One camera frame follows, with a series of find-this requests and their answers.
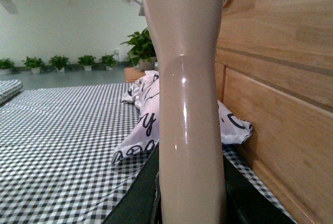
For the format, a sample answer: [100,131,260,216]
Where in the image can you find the far wooden nightstand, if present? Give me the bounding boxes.
[124,67,145,82]

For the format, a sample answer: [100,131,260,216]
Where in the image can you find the white printed pillow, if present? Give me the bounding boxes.
[112,70,253,163]

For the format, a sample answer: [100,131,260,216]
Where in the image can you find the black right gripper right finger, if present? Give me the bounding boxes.
[223,155,293,223]

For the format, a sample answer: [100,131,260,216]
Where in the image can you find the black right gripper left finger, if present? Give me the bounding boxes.
[103,146,161,223]

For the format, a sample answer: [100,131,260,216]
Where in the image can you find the black white checkered bedsheet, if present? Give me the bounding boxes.
[0,79,297,224]

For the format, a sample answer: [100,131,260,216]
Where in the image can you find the small potted plant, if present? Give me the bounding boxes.
[22,56,45,74]
[99,55,118,70]
[78,55,97,71]
[49,55,69,72]
[1,58,15,75]

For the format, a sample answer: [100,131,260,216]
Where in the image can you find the wooden bed headboard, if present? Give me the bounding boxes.
[215,0,332,223]

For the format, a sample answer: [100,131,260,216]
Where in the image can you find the folded checkered quilt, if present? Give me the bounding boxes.
[1,79,23,104]

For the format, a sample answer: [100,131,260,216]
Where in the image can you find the large potted green plant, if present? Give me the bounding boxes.
[121,28,157,70]

